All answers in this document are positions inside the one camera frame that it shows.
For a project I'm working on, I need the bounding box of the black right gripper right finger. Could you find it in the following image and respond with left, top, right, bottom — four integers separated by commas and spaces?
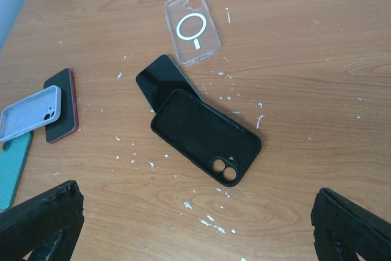
310, 188, 390, 260

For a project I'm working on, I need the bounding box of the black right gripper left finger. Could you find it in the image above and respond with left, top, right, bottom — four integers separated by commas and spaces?
1, 180, 84, 260

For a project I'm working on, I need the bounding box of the maroon edged phone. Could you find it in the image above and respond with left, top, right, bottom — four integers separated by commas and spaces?
43, 68, 79, 144

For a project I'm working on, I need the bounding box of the lavender phone case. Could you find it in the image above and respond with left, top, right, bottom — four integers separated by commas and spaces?
1, 85, 62, 142

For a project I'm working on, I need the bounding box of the black phone case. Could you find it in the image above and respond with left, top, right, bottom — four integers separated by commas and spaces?
150, 89, 262, 187

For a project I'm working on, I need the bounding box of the black screen phone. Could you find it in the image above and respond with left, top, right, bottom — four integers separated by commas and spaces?
136, 54, 202, 112

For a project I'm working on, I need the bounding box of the teal phone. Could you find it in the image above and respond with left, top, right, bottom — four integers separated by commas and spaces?
0, 131, 34, 211

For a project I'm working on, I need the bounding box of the clear magsafe phone case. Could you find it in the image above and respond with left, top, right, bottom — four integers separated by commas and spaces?
164, 0, 222, 66

